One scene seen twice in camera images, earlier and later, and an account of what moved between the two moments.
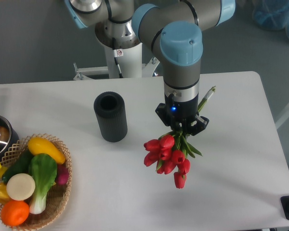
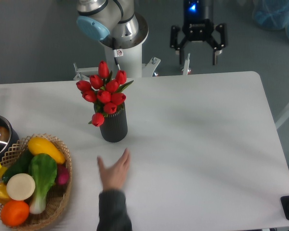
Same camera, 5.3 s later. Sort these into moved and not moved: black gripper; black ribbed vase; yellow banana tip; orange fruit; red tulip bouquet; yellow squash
Moved: red tulip bouquet; black gripper
Not moved: yellow squash; black ribbed vase; orange fruit; yellow banana tip
